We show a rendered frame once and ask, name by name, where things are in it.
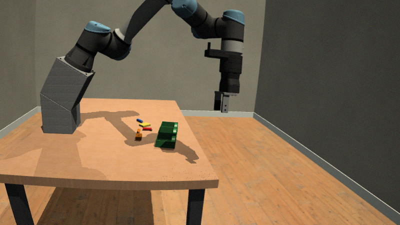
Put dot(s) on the green tray with three compartments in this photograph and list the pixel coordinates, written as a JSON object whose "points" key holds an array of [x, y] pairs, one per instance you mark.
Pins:
{"points": [[167, 135]]}

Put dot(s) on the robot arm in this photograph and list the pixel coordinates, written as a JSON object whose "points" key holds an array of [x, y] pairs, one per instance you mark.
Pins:
{"points": [[117, 44]]}

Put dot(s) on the yellow sticky note pad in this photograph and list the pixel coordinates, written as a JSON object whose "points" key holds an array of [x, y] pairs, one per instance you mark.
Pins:
{"points": [[145, 124]]}

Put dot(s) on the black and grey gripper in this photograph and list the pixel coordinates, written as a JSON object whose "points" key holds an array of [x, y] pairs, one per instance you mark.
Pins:
{"points": [[230, 69]]}

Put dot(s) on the orange-brown nine-volt battery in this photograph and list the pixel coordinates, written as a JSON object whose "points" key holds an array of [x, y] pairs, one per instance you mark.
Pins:
{"points": [[138, 137]]}

